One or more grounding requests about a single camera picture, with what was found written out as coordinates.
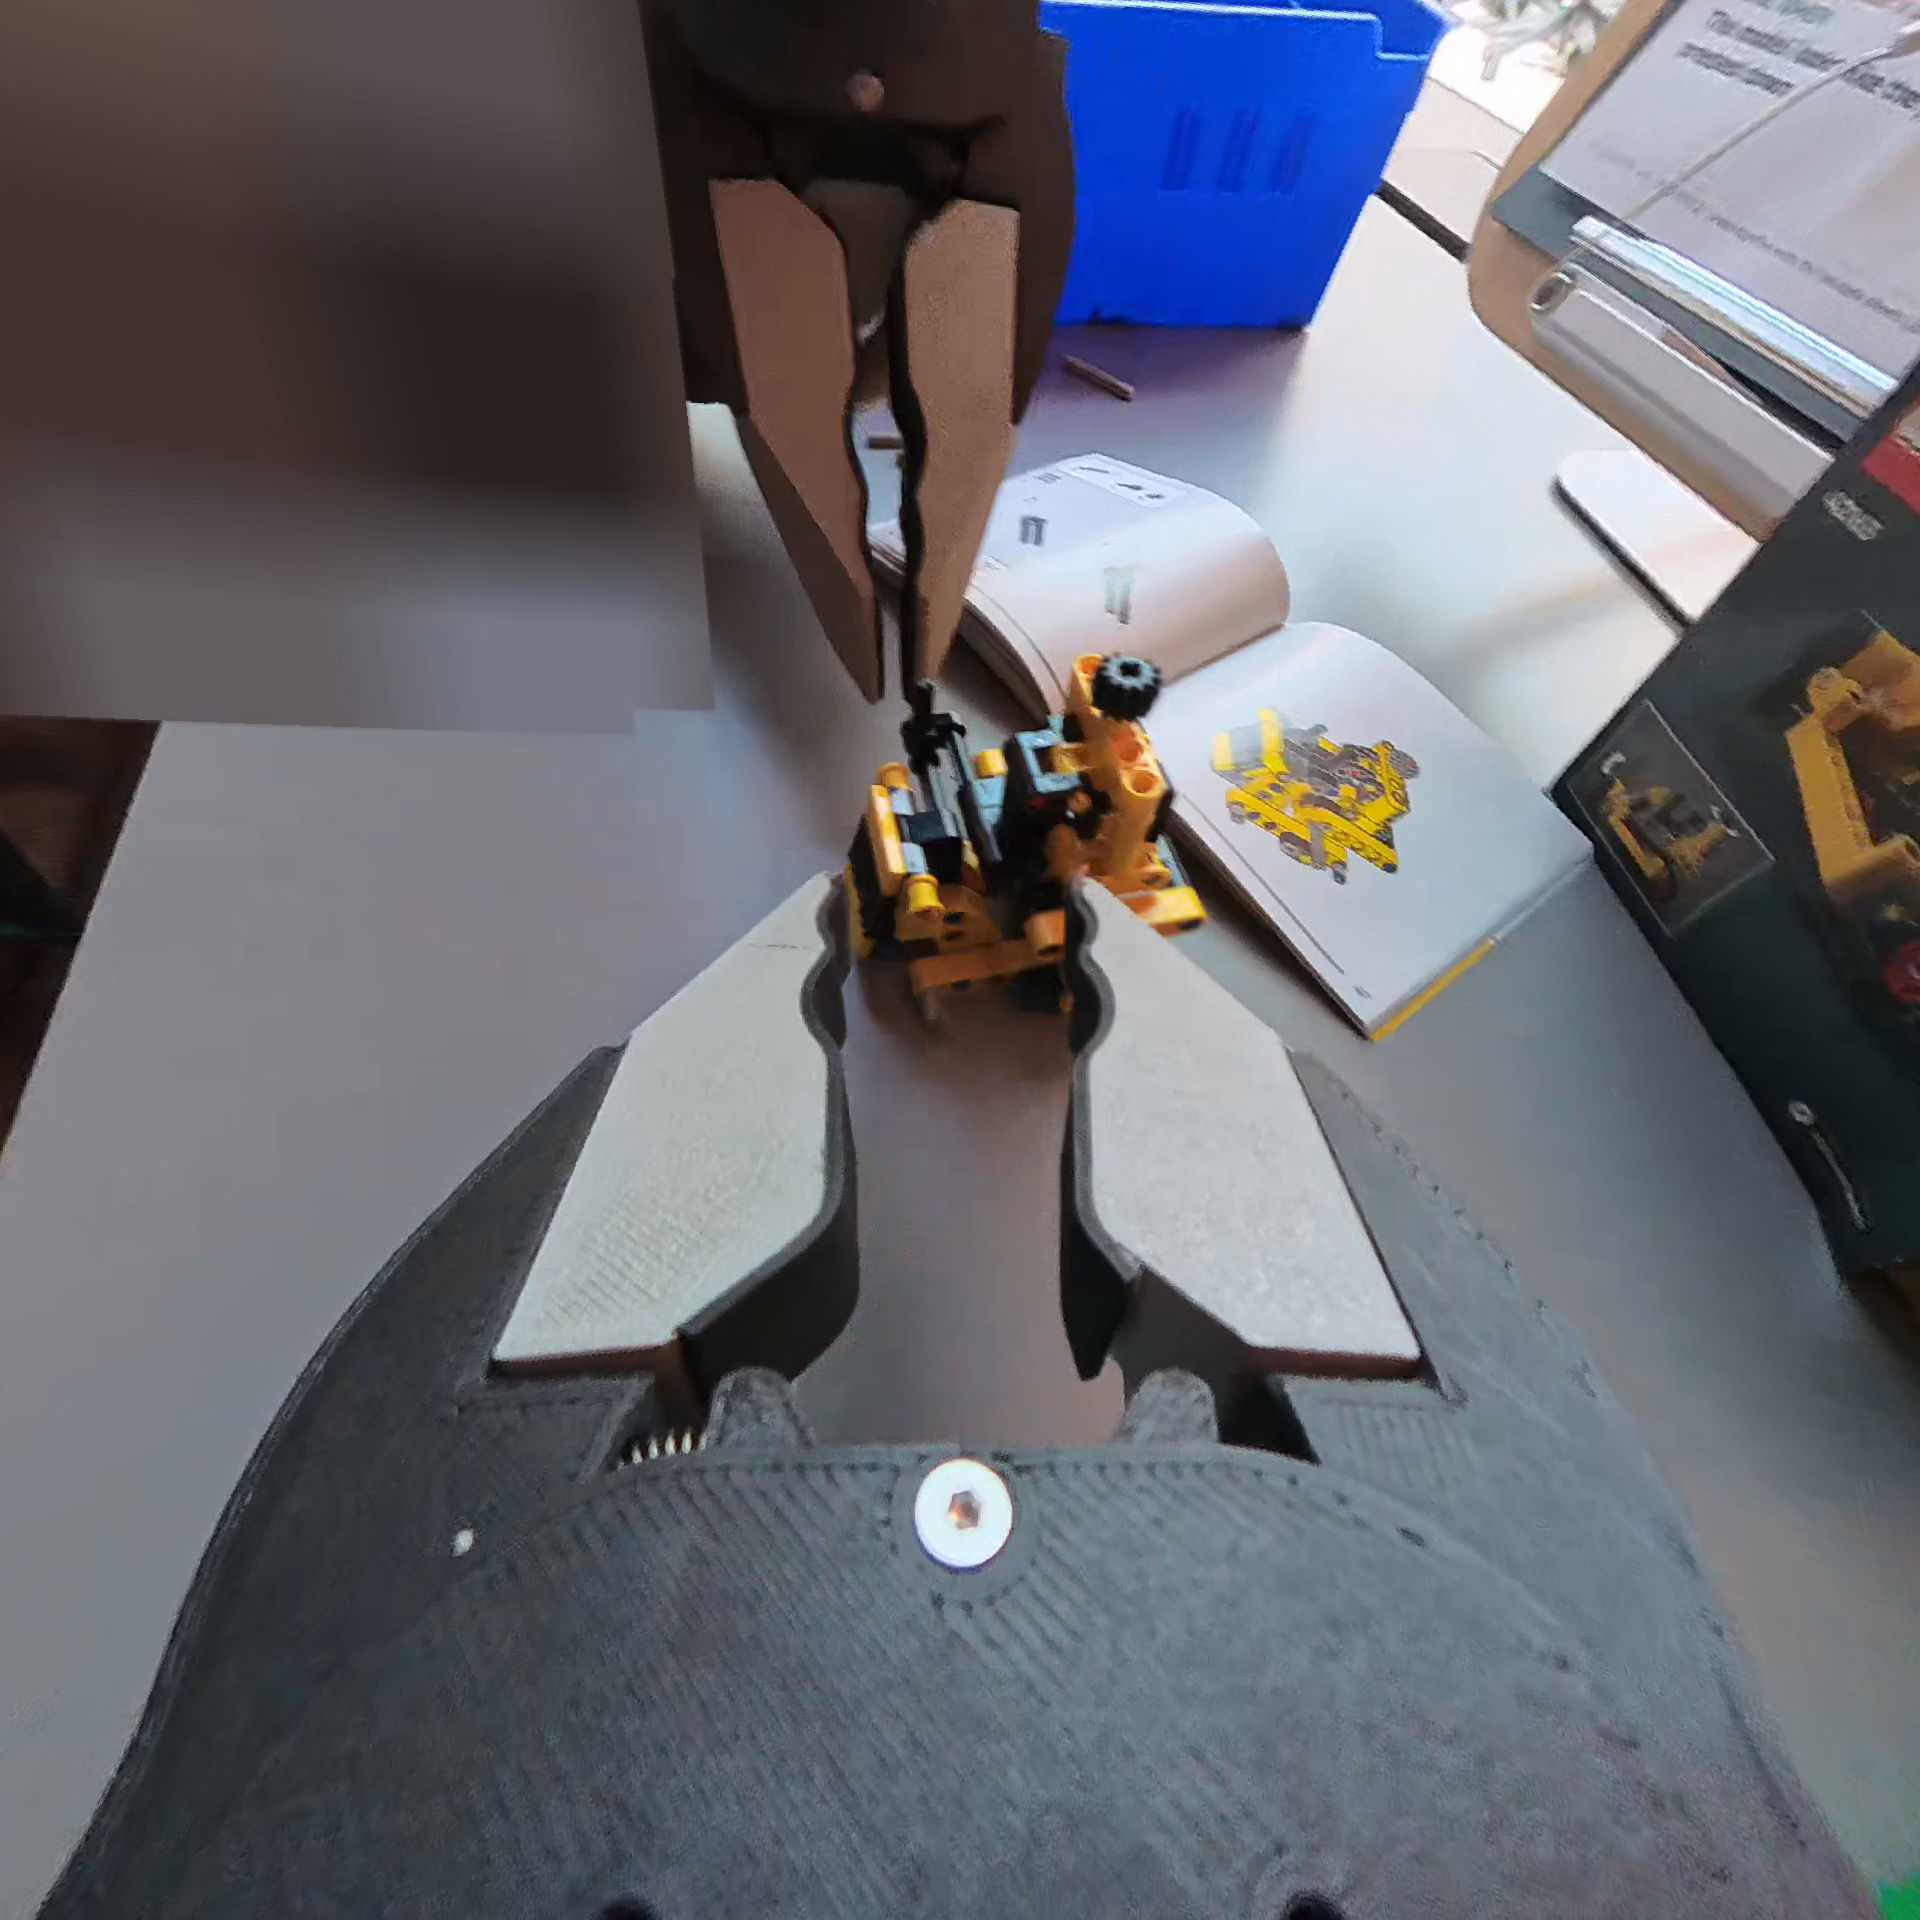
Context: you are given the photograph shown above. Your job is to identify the thin white cable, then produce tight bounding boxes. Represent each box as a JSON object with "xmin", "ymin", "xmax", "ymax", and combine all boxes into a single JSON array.
[{"xmin": 1636, "ymin": 45, "xmax": 1920, "ymax": 229}]

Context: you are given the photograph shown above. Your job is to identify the blue plastic bin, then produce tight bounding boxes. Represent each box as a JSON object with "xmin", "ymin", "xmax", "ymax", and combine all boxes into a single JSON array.
[{"xmin": 1038, "ymin": 0, "xmax": 1454, "ymax": 329}]

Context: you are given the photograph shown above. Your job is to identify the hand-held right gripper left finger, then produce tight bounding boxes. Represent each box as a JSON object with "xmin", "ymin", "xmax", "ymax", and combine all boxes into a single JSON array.
[{"xmin": 490, "ymin": 873, "xmax": 857, "ymax": 1405}]

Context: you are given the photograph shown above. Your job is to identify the white stand base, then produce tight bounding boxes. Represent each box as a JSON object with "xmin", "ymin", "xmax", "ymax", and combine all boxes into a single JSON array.
[{"xmin": 1557, "ymin": 451, "xmax": 1758, "ymax": 626}]

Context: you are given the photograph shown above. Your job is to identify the black lego box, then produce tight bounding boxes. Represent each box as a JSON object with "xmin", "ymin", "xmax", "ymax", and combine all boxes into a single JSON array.
[{"xmin": 1554, "ymin": 376, "xmax": 1920, "ymax": 1275}]

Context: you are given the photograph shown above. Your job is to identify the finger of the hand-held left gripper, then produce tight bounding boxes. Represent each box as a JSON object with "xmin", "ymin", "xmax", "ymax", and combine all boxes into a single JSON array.
[
  {"xmin": 712, "ymin": 180, "xmax": 888, "ymax": 704},
  {"xmin": 888, "ymin": 200, "xmax": 1025, "ymax": 710}
]

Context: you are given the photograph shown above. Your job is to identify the silver metal bar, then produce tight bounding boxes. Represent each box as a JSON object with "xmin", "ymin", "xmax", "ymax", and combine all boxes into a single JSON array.
[{"xmin": 1530, "ymin": 221, "xmax": 1897, "ymax": 494}]

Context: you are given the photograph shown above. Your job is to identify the yellow and black lego model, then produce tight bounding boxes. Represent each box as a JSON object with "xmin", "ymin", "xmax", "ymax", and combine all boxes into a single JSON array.
[{"xmin": 850, "ymin": 653, "xmax": 1211, "ymax": 1034}]

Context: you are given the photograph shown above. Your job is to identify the open instruction booklet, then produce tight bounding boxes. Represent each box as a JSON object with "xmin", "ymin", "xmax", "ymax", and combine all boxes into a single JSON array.
[{"xmin": 868, "ymin": 451, "xmax": 1594, "ymax": 1040}]

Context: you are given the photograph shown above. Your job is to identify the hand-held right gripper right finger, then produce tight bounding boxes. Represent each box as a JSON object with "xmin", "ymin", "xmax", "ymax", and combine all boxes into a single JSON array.
[{"xmin": 1061, "ymin": 873, "xmax": 1422, "ymax": 1389}]

